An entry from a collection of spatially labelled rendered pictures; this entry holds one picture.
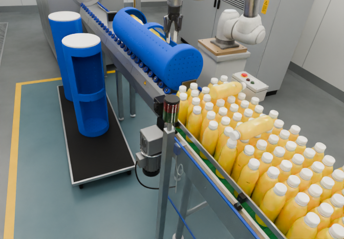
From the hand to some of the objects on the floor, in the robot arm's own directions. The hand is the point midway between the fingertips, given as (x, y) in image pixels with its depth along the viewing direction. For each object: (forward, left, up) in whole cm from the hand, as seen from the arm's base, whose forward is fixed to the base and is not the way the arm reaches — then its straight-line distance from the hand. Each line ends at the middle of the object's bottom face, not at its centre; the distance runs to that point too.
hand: (171, 37), depth 163 cm
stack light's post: (+40, +68, -120) cm, 144 cm away
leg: (+21, -76, -118) cm, 142 cm away
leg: (+7, -78, -118) cm, 141 cm away
